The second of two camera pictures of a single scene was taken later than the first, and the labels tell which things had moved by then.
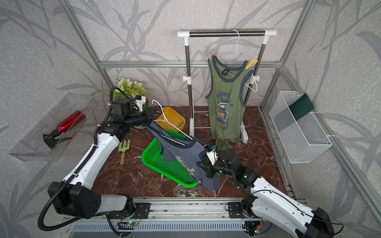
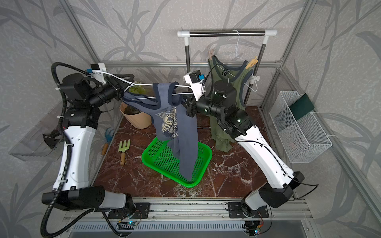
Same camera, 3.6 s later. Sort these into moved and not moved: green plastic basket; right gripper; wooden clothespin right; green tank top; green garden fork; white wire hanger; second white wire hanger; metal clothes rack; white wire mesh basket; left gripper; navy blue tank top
Moved: left gripper; right gripper; navy blue tank top; white wire hanger
Not moved: white wire mesh basket; metal clothes rack; wooden clothespin right; second white wire hanger; green plastic basket; green tank top; green garden fork
